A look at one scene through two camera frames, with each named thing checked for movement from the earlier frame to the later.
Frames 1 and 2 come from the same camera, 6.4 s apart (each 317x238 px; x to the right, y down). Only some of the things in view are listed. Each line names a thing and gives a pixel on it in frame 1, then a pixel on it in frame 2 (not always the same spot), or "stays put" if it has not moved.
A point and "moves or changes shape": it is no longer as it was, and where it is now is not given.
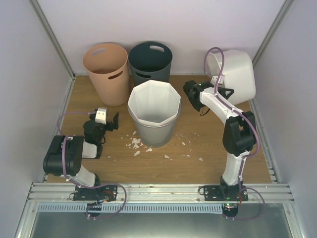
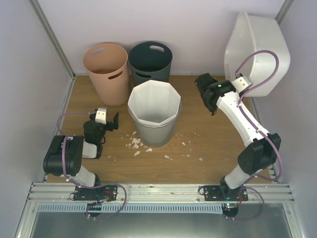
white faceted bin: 154,102 stays put
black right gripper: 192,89 to 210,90
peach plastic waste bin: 108,64 stays put
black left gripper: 115,123 stays put
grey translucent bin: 154,135 stays put
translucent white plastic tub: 239,73 moves or changes shape
